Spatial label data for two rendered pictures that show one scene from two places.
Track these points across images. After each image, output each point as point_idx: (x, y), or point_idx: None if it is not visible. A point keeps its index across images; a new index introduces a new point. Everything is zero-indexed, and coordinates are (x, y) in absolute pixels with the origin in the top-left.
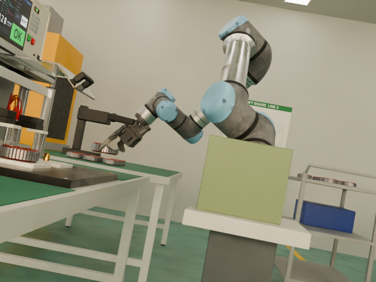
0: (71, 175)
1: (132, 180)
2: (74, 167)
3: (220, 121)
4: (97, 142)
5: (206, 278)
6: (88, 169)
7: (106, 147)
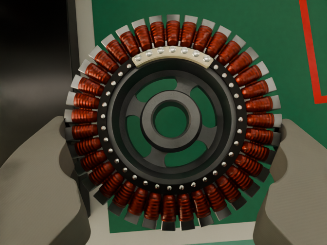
0: None
1: (243, 237)
2: (30, 76)
3: None
4: (85, 72)
5: None
6: (23, 129)
7: (77, 157)
